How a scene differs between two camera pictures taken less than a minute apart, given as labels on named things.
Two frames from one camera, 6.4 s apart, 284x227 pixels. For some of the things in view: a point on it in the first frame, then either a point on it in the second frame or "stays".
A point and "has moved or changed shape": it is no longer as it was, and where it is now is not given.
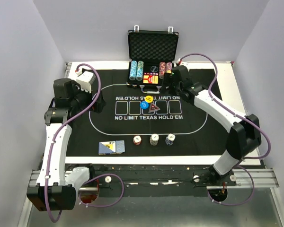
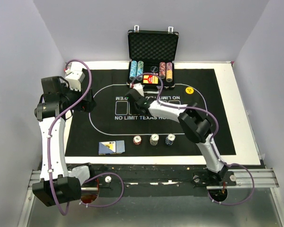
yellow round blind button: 148,99 has moved or changed shape
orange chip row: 169,67 stays
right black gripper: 168,79 to 132,110
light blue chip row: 133,70 stays
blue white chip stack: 169,140 stays
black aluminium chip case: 151,56 stays
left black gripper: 99,105 to 87,105
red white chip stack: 137,140 stays
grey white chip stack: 154,139 stays
